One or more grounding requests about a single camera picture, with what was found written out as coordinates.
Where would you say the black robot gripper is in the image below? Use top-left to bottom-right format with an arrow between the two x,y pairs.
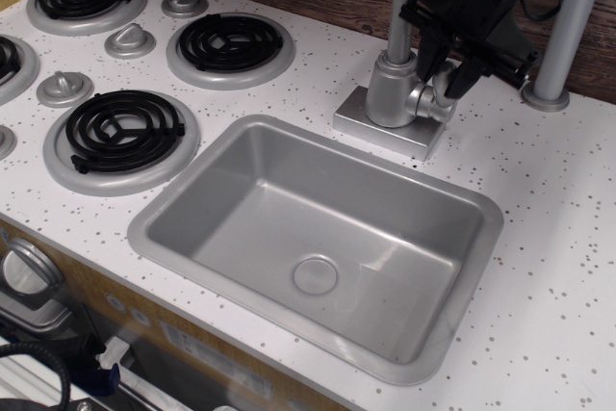
399,0 -> 537,98

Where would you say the silver faucet lever handle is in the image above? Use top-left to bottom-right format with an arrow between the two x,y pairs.
430,61 -> 458,123

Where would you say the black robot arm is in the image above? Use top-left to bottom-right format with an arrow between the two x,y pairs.
399,0 -> 541,99

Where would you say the silver toy faucet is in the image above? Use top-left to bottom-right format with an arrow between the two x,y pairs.
334,0 -> 446,161

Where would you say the grey support pole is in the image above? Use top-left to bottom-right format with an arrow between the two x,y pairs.
522,0 -> 595,113

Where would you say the back right stove burner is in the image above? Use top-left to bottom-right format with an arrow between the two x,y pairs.
166,13 -> 295,90

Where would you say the grey plastic sink basin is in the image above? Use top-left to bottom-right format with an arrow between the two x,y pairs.
127,116 -> 503,386

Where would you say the silver stove knob top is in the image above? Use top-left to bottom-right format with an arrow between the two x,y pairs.
161,0 -> 209,18

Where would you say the silver stove knob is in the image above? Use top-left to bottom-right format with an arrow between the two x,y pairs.
104,23 -> 156,60
161,0 -> 209,18
36,71 -> 93,109

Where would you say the silver stove knob middle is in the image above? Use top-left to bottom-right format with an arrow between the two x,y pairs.
104,23 -> 156,60

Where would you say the front right stove burner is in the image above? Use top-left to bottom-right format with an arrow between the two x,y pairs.
43,90 -> 200,197

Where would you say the back left stove burner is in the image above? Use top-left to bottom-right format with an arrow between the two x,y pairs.
26,0 -> 147,37

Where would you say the silver stove knob lower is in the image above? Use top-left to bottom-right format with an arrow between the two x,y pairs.
36,71 -> 93,109

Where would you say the left edge stove burner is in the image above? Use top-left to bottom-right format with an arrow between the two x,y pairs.
1,36 -> 39,105

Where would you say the silver stove knob edge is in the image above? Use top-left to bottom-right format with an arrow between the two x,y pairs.
0,125 -> 16,160

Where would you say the silver oven door handle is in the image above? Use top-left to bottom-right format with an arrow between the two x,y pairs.
1,238 -> 64,309

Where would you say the black corrugated hose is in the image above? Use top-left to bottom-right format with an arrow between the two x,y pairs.
0,341 -> 73,405

